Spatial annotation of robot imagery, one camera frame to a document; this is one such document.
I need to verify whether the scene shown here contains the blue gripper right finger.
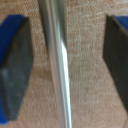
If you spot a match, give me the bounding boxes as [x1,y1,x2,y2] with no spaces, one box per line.
[102,13,128,113]

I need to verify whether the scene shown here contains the beige woven screen panel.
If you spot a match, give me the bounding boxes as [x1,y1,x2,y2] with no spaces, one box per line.
[0,0,128,128]

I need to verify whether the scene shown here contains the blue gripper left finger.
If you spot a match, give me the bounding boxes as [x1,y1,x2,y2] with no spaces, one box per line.
[0,14,35,123]

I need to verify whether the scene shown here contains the silver metal pole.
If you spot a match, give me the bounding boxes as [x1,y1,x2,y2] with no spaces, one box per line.
[37,0,74,128]

